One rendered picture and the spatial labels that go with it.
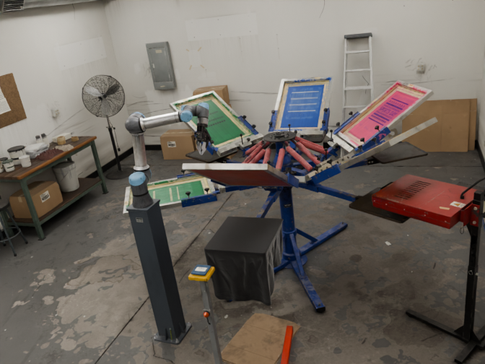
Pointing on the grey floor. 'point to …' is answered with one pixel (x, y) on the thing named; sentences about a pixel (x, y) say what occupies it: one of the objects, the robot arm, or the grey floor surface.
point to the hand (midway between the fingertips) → (201, 153)
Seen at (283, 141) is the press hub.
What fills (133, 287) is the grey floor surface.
